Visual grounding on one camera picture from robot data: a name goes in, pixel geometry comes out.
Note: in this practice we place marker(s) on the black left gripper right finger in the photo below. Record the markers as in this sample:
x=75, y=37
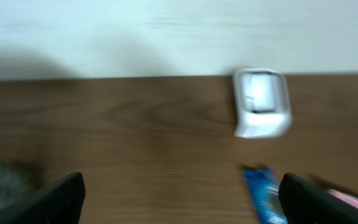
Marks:
x=308, y=203

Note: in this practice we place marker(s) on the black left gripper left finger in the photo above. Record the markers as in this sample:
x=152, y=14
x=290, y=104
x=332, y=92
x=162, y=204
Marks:
x=60, y=203

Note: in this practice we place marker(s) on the blue Oreo cookie pack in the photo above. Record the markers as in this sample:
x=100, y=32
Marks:
x=263, y=190

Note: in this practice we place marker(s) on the red purple snack bag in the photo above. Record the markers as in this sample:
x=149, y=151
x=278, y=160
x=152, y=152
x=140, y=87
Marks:
x=351, y=200

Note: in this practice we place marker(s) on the white barcode scanner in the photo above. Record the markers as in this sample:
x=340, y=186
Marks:
x=262, y=103

